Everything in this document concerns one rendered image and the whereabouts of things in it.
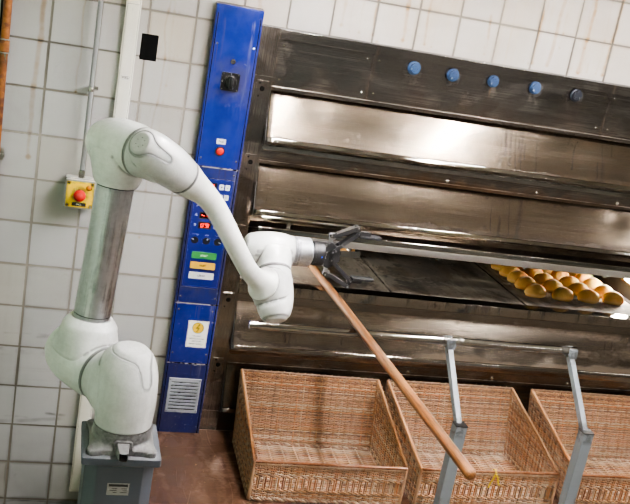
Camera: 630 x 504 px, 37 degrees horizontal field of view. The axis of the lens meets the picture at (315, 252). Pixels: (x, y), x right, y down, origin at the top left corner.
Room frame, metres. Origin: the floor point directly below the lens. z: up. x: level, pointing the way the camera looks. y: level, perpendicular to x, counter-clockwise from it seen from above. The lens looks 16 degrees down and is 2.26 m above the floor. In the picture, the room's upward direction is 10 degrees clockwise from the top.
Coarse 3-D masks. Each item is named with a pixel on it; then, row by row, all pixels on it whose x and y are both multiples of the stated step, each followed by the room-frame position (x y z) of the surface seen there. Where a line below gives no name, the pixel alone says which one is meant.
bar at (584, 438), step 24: (384, 336) 3.03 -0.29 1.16; (408, 336) 3.06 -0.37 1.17; (432, 336) 3.09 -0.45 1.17; (456, 384) 3.01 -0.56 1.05; (576, 384) 3.16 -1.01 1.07; (456, 408) 2.94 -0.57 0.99; (576, 408) 3.11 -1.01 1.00; (456, 432) 2.88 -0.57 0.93; (576, 456) 3.02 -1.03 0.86; (576, 480) 3.02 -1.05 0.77
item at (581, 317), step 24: (240, 288) 3.27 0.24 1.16; (312, 288) 3.36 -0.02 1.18; (336, 288) 3.41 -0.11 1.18; (456, 312) 3.51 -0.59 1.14; (480, 312) 3.54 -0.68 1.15; (504, 312) 3.56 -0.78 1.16; (528, 312) 3.59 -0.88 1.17; (552, 312) 3.62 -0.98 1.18; (576, 312) 3.68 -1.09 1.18; (600, 312) 3.74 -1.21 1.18
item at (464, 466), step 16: (320, 272) 3.48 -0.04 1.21; (336, 304) 3.21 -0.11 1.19; (352, 320) 3.03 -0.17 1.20; (368, 336) 2.88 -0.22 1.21; (384, 368) 2.69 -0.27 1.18; (400, 384) 2.56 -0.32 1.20; (416, 400) 2.45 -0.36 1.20; (432, 416) 2.36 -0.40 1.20; (432, 432) 2.30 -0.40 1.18; (448, 448) 2.21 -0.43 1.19; (464, 464) 2.12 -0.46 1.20
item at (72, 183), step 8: (72, 176) 3.07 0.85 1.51; (72, 184) 3.03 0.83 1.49; (80, 184) 3.03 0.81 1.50; (88, 184) 3.04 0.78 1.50; (64, 192) 3.03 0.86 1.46; (72, 192) 3.03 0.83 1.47; (88, 192) 3.04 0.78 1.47; (64, 200) 3.02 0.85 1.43; (72, 200) 3.03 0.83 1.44; (88, 200) 3.04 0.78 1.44; (80, 208) 3.04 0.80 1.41; (88, 208) 3.04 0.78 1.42
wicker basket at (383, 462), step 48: (240, 384) 3.23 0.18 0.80; (288, 384) 3.29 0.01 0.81; (336, 384) 3.35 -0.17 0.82; (240, 432) 3.09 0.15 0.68; (288, 432) 3.26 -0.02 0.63; (336, 432) 3.31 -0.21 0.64; (384, 432) 3.22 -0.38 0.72; (288, 480) 2.98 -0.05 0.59; (336, 480) 2.89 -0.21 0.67; (384, 480) 2.93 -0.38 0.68
